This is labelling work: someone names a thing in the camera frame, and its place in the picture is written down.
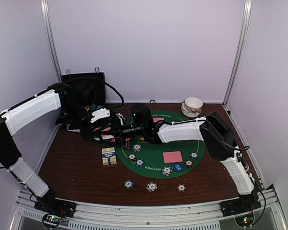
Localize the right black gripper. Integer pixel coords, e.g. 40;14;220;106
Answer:
99;118;145;147

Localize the pink backed card deck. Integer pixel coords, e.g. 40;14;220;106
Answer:
94;127;114;140

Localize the red black triangular button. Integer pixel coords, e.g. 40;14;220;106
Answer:
121;140;130;150

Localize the green blue chip mat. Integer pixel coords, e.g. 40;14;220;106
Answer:
135;159;144;167
190;152;198;159

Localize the pink card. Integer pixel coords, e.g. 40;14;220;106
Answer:
163;151;183;163
111;138;131;142

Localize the blue chip stack mat bottom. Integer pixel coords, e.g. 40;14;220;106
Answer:
162;166;172;176

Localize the blue round blind button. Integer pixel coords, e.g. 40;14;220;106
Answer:
172;163;184;173

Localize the dark blue chip stack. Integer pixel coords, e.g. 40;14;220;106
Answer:
124;180;134;190

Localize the brown red chip stack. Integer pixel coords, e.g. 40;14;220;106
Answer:
177;184;186;192

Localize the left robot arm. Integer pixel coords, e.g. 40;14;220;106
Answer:
0;83;110;213

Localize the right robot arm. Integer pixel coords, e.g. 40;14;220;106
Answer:
111;103;255;212

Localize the gold card deck box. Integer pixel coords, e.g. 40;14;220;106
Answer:
101;147;117;166

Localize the round green poker mat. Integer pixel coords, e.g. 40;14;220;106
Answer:
114;110;206;180

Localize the black chip carrying case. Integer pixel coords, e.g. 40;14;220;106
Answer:
55;68;107;127

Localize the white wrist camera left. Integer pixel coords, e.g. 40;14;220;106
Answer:
90;108;110;123

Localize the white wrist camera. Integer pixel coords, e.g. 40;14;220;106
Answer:
116;113;125;125
90;108;110;123

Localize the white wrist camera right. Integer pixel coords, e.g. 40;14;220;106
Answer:
116;113;125;125

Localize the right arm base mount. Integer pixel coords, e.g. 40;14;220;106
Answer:
220;197;261;217

